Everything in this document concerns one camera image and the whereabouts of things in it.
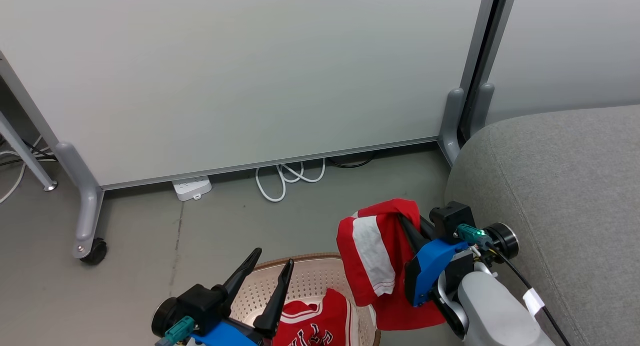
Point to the white power strip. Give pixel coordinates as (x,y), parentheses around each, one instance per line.
(191,187)

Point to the grey fabric sofa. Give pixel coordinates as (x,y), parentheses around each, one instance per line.
(565,196)

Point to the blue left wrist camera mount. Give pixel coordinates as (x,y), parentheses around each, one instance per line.
(225,336)

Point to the black caster wheel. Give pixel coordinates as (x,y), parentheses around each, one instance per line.
(96,252)

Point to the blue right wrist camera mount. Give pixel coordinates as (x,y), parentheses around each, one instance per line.
(435,266)

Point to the red printed jersey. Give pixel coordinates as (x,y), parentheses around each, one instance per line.
(315,323)

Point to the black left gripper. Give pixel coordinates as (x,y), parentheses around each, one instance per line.
(200,303)

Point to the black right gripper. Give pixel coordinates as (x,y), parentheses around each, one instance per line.
(450,218)

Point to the red and white shirt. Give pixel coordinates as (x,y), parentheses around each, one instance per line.
(372,256)

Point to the grey metal table leg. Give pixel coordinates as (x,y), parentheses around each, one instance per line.
(27,156)

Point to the cream perforated laundry basket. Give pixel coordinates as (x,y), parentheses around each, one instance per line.
(310,278)

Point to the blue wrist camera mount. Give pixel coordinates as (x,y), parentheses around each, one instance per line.
(225,336)
(435,266)

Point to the grey aluminium partition post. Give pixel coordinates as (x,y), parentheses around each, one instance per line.
(476,36)

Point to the narrow white partition panel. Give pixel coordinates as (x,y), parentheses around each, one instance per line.
(575,46)

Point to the grey partition foot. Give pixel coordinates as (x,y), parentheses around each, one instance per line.
(451,121)
(484,104)
(87,206)

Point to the large white partition panel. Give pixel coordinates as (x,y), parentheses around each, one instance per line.
(250,76)

